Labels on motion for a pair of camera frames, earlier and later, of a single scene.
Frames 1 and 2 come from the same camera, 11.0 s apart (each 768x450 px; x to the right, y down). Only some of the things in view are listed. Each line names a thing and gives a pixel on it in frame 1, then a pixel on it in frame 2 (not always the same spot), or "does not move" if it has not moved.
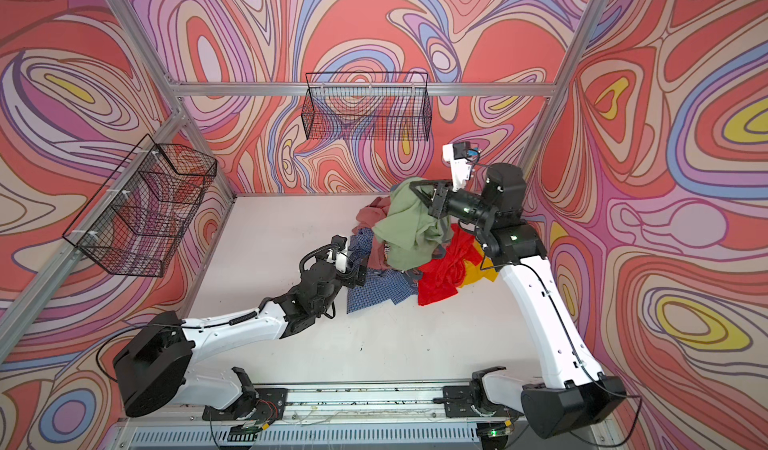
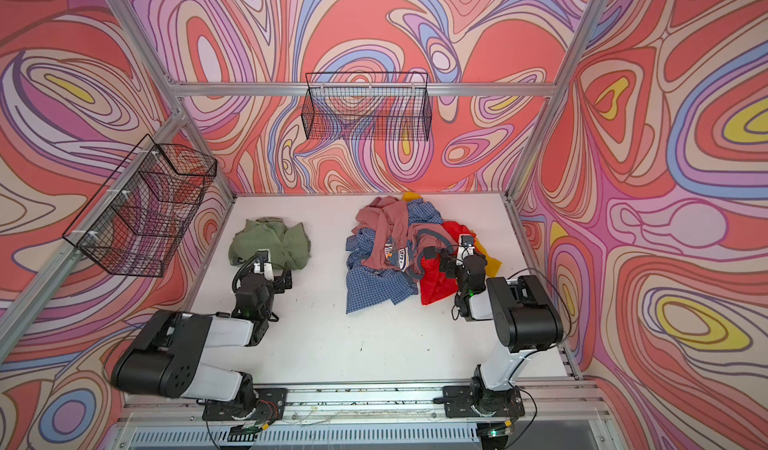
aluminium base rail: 412,416 does not move
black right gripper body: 463,205 -> 453,271
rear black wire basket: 367,106 does not move
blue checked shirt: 381,285 does not move
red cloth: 440,278 does not move
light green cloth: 410,232 -> 290,246
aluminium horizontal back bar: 364,89 does not move
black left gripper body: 348,279 -> 278,286
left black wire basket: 137,222 does not move
